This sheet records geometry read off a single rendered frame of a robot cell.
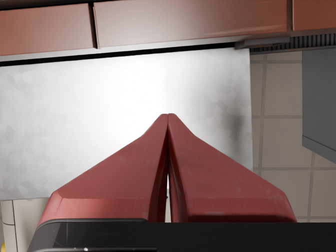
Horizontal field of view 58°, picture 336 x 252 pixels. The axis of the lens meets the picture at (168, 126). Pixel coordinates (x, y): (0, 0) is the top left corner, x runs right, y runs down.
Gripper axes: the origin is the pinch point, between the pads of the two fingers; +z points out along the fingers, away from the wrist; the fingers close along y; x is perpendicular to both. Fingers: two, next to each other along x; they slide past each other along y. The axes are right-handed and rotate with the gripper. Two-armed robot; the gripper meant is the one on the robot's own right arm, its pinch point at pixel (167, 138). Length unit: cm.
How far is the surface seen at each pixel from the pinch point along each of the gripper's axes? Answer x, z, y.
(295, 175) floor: 76, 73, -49
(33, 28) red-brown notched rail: 1.4, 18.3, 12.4
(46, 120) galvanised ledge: 17.6, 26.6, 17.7
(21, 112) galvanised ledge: 16.6, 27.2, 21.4
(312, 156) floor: 69, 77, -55
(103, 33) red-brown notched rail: 1.8, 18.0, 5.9
